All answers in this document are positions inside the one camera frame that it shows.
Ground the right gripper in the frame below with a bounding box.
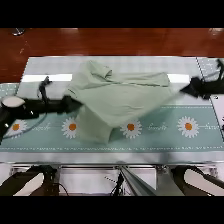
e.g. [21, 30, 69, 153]
[179, 77, 205, 100]

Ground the silver frame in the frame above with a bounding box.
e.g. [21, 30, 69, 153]
[0, 161, 224, 197]

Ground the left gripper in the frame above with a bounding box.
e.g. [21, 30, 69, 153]
[61, 95, 84, 115]

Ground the pale green shirt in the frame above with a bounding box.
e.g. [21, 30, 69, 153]
[63, 59, 183, 145]

